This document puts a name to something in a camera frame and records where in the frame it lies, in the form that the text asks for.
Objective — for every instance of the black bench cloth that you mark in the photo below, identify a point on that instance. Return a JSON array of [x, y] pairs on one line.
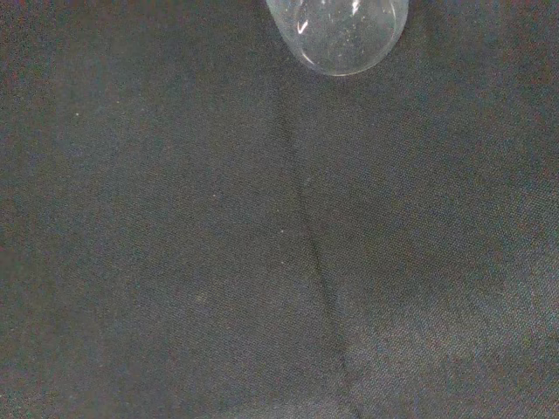
[[218, 244]]

